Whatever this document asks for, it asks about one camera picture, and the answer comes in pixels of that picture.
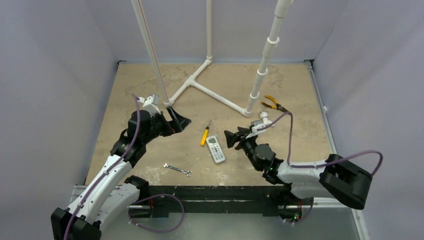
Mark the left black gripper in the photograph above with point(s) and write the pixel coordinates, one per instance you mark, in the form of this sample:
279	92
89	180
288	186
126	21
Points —
177	123

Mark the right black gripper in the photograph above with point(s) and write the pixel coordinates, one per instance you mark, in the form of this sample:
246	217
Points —
242	138

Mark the white remote control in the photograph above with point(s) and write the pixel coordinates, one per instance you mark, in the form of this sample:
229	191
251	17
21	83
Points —
215	149

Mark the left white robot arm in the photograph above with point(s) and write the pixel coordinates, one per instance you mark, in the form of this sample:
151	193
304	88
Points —
102	201

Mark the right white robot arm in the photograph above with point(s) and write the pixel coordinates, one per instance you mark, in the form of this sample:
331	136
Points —
329	178

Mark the white plastic faucet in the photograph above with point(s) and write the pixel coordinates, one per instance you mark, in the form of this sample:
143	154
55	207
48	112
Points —
265	119

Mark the silver open-end wrench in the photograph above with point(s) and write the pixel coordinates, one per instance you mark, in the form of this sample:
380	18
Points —
186	172

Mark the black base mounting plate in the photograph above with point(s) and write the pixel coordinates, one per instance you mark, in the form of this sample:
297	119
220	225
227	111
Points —
268	201

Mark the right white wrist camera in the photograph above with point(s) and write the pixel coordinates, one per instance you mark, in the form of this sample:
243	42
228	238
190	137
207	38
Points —
256	127

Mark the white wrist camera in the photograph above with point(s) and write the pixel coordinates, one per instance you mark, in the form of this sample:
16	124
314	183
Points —
150	104
256	127

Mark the yellow handled screwdriver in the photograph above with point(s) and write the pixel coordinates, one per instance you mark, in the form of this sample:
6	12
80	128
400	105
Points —
205	133

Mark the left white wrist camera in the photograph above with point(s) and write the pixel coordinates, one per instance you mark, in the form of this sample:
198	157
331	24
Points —
150	104

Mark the yellow handled pliers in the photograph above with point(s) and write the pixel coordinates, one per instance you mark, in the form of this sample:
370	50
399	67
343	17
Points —
275	104

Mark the aluminium rail frame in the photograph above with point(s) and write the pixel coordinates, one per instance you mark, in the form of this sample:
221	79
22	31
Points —
308	140

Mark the white PVC pipe frame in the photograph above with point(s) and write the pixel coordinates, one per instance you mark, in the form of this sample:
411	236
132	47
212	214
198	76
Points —
272	42

